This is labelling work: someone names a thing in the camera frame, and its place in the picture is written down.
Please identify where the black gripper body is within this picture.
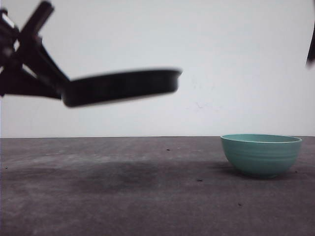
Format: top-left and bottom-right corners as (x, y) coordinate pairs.
(0, 1), (54, 96)

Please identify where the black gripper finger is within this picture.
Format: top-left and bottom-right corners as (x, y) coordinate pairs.
(14, 76), (62, 100)
(306, 29), (315, 67)
(34, 36), (69, 85)

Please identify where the teal ceramic bowl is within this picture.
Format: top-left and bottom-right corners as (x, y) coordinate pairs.
(220, 134), (302, 178)

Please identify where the black frying pan green handle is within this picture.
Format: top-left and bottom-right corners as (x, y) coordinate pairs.
(61, 68), (183, 107)

